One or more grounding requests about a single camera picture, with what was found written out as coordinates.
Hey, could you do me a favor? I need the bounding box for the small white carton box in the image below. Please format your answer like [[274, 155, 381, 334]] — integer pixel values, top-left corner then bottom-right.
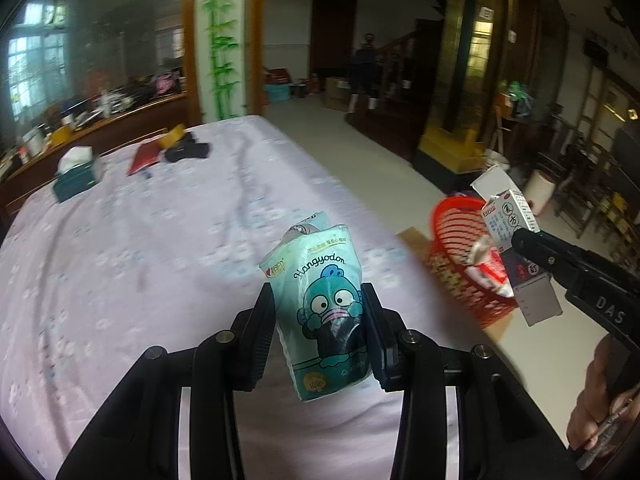
[[471, 165, 562, 326]]

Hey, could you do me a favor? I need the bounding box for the teal cartoon tissue pack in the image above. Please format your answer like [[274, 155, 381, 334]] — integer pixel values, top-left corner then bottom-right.
[[260, 211, 370, 402]]

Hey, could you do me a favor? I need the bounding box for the right hand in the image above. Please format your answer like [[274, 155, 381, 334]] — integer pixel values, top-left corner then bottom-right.
[[566, 335, 639, 451]]

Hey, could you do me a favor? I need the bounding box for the white cylinder stool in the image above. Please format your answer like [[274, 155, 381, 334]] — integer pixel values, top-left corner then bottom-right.
[[523, 169, 556, 216]]

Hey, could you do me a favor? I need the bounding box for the red plastic mesh basket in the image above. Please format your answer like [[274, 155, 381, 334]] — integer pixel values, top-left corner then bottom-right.
[[427, 195, 516, 328]]

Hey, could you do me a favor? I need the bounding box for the lilac floral tablecloth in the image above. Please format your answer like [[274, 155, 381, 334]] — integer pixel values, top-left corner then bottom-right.
[[1, 117, 487, 479]]

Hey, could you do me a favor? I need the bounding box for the gold pillar base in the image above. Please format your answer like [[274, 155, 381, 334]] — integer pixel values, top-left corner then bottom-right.
[[412, 0, 536, 194]]

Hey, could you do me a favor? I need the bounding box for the teal tissue box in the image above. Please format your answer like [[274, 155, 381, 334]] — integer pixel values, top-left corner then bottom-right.
[[53, 146, 104, 203]]

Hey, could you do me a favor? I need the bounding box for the red booklet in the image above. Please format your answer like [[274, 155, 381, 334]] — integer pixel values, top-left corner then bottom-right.
[[127, 141, 162, 176]]

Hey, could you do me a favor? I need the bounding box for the black device on table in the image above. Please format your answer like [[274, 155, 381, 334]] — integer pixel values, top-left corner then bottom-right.
[[164, 132, 210, 162]]

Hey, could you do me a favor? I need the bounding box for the wooden cabinet counter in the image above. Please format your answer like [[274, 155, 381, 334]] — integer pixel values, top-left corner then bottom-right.
[[1, 93, 193, 224]]

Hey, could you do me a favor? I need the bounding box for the yellow tape roll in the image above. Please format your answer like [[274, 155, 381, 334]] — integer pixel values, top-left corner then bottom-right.
[[156, 124, 186, 150]]

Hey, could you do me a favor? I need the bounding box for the bamboo painted pillar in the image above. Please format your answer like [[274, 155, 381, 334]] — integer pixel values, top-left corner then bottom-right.
[[182, 0, 265, 125]]

